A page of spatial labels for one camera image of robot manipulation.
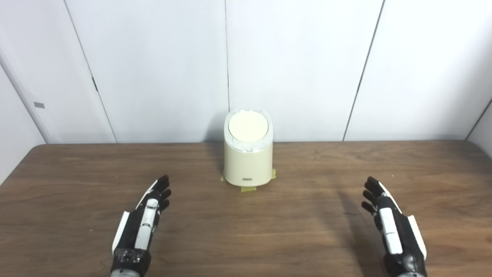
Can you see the black wall panel hinge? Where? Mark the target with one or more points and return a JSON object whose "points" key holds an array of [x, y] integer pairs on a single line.
{"points": [[94, 84]]}

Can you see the small gray wall label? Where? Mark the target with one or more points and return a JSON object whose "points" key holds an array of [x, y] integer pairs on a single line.
{"points": [[39, 105]]}

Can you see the cream round bin lid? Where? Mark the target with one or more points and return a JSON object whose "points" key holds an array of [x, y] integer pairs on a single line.
{"points": [[248, 126]]}

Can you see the cream-colored round bin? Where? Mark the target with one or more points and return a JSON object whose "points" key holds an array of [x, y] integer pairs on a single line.
{"points": [[248, 163]]}

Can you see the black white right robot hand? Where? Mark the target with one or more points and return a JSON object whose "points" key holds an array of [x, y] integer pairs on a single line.
{"points": [[399, 238]]}

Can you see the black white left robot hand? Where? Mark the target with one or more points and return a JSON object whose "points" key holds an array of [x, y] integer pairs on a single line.
{"points": [[136, 231]]}

